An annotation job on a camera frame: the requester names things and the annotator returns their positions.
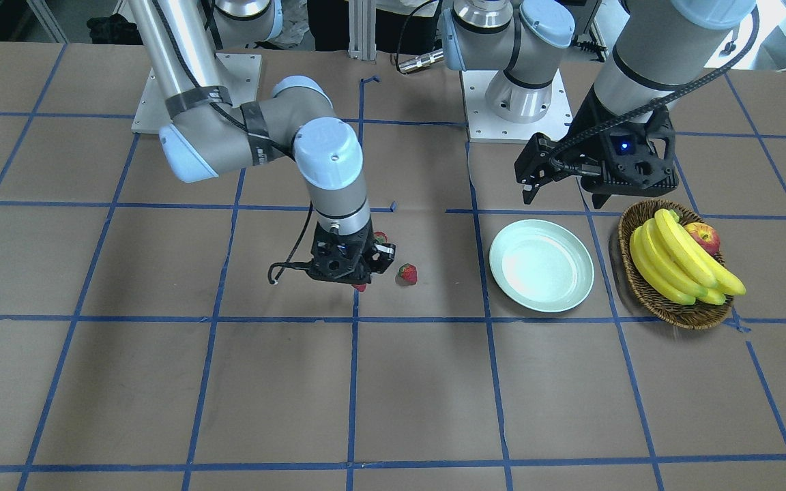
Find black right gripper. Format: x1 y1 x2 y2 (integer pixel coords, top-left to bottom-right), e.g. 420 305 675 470
308 226 373 285

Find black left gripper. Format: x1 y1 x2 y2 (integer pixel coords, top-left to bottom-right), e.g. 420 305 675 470
514 108 679 209

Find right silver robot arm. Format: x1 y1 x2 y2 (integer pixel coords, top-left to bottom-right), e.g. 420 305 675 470
129 1 395 285

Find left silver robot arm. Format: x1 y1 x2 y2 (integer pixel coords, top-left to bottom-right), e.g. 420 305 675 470
441 1 760 209

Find pale green plate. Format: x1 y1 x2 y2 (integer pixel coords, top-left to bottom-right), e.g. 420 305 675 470
489 220 595 313

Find yellow banana bunch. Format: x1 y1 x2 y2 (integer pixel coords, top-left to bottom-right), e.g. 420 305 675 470
624 206 746 307

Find red yellow apple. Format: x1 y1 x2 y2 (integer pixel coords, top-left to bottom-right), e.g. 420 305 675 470
684 222 721 256

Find woven wicker basket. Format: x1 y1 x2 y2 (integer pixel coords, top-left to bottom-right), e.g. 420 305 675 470
613 199 746 330

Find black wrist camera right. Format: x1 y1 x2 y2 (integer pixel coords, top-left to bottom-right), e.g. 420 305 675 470
367 243 396 274

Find aluminium frame post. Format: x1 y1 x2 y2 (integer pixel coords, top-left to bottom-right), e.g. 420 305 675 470
347 0 377 64

